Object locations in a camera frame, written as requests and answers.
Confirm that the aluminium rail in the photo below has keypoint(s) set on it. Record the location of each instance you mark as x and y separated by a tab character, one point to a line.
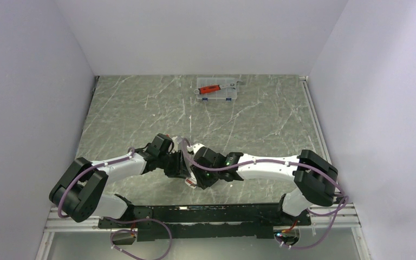
346	218

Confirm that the white remote control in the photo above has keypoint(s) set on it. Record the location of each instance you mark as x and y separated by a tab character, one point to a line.
191	183

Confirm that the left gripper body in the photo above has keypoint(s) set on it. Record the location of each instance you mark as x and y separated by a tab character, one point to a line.
169	160

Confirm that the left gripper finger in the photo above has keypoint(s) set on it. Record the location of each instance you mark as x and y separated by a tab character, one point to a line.
177	171
185	164

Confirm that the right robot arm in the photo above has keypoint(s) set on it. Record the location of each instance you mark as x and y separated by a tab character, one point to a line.
315	178

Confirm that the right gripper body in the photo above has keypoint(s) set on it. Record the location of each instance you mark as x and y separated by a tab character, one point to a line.
192	167

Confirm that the clear plastic organizer box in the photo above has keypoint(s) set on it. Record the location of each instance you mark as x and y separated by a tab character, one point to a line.
219	96

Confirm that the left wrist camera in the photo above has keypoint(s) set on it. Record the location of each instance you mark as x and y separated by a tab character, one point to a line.
176	139

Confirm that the black base frame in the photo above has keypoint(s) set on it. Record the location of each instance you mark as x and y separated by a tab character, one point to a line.
259	220

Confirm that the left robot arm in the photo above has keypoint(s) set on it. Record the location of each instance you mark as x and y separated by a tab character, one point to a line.
79	193

